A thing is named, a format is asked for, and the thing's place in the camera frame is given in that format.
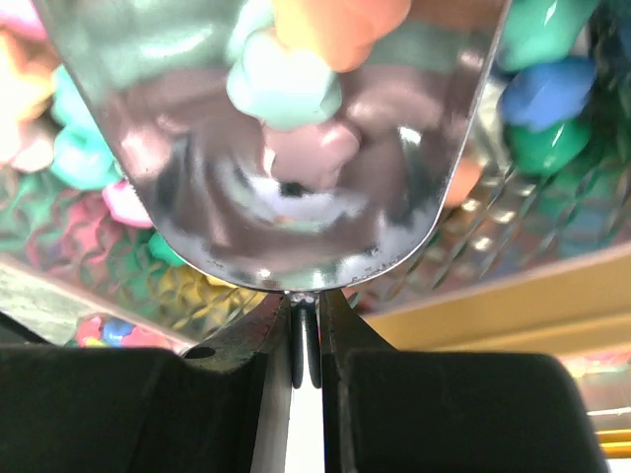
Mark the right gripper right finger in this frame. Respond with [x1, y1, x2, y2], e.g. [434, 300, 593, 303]
[319, 292, 607, 472]

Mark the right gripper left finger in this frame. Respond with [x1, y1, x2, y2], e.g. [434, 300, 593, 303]
[1, 295, 291, 472]

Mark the pink tin of star candies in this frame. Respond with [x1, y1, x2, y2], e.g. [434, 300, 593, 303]
[1, 1, 630, 347]

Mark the silver metal scoop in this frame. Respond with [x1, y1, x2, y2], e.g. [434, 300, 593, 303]
[32, 0, 514, 390]

